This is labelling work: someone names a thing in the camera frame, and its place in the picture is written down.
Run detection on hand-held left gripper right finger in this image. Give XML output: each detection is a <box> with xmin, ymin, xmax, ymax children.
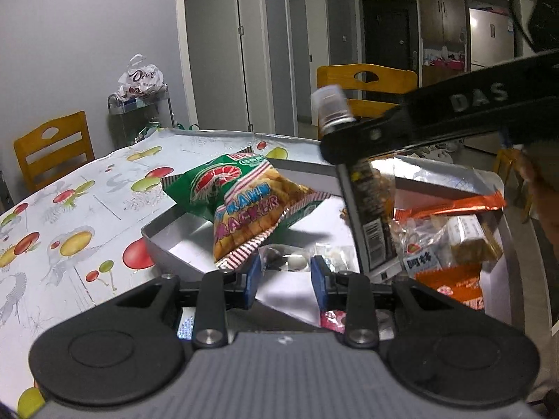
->
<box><xmin>311</xmin><ymin>255</ymin><xmax>472</xmax><ymax>349</ymax></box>

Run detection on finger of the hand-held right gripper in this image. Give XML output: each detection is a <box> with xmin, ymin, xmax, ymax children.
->
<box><xmin>311</xmin><ymin>86</ymin><xmax>354</xmax><ymax>137</ymax></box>
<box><xmin>320</xmin><ymin>49</ymin><xmax>559</xmax><ymax>166</ymax></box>

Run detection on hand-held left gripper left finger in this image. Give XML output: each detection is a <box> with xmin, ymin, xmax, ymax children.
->
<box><xmin>105</xmin><ymin>255</ymin><xmax>263</xmax><ymax>350</ymax></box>

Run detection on small clear candy packet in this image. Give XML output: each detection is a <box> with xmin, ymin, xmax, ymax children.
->
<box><xmin>257</xmin><ymin>242</ymin><xmax>361</xmax><ymax>284</ymax></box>

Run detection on grey cardboard box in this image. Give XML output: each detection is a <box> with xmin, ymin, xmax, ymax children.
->
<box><xmin>140</xmin><ymin>157</ymin><xmax>518</xmax><ymax>337</ymax></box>

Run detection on dark brown snack packet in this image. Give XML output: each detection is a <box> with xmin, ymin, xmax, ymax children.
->
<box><xmin>336</xmin><ymin>157</ymin><xmax>398</xmax><ymax>282</ymax></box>

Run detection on green prawn cracker bag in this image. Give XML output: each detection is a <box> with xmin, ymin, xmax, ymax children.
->
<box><xmin>161</xmin><ymin>153</ymin><xmax>333</xmax><ymax>269</ymax></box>

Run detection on orange foil snack bar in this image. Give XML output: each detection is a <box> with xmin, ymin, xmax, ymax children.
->
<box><xmin>393</xmin><ymin>194</ymin><xmax>507</xmax><ymax>224</ymax></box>

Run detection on small orange snack packet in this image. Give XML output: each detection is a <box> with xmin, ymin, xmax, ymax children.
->
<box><xmin>415</xmin><ymin>266</ymin><xmax>485</xmax><ymax>310</ymax></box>

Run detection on person's right hand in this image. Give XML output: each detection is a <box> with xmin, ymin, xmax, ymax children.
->
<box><xmin>517</xmin><ymin>150</ymin><xmax>559</xmax><ymax>228</ymax></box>

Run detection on white shoes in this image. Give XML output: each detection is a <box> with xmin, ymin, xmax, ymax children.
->
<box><xmin>411</xmin><ymin>143</ymin><xmax>464</xmax><ymax>163</ymax></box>

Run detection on red white candy wrapper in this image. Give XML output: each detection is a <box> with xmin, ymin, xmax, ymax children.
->
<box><xmin>321</xmin><ymin>310</ymin><xmax>348</xmax><ymax>329</ymax></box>

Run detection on wooden chair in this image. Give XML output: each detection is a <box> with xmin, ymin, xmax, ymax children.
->
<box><xmin>317</xmin><ymin>65</ymin><xmax>419</xmax><ymax>138</ymax></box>
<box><xmin>13</xmin><ymin>111</ymin><xmax>96</xmax><ymax>193</ymax></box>

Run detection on silver foil packet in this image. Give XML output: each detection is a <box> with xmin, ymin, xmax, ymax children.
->
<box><xmin>371</xmin><ymin>155</ymin><xmax>503</xmax><ymax>197</ymax></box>

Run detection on white refrigerator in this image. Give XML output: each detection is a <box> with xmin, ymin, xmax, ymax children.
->
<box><xmin>467</xmin><ymin>6</ymin><xmax>516</xmax><ymax>73</ymax></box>

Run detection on dark entrance door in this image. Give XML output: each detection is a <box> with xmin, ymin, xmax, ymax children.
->
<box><xmin>362</xmin><ymin>0</ymin><xmax>418</xmax><ymax>73</ymax></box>

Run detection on white interior door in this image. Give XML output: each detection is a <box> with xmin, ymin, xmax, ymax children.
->
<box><xmin>236</xmin><ymin>0</ymin><xmax>277</xmax><ymax>134</ymax></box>

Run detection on clear packet red logo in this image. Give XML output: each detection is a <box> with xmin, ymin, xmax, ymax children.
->
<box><xmin>391</xmin><ymin>220</ymin><xmax>443</xmax><ymax>273</ymax></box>

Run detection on clear packet brown biscuit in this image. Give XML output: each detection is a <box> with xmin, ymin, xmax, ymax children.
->
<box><xmin>445</xmin><ymin>216</ymin><xmax>504</xmax><ymax>265</ymax></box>

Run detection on fruit print tablecloth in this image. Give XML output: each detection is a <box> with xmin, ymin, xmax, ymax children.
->
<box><xmin>0</xmin><ymin>128</ymin><xmax>337</xmax><ymax>419</ymax></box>

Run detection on metal trolley cart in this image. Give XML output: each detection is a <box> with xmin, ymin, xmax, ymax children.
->
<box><xmin>107</xmin><ymin>83</ymin><xmax>175</xmax><ymax>149</ymax></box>

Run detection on white plastic bag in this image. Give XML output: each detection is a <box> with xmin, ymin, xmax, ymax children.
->
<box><xmin>116</xmin><ymin>53</ymin><xmax>167</xmax><ymax>101</ymax></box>

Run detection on brown wall cabinet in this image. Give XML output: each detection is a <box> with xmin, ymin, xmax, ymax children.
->
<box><xmin>415</xmin><ymin>0</ymin><xmax>466</xmax><ymax>46</ymax></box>

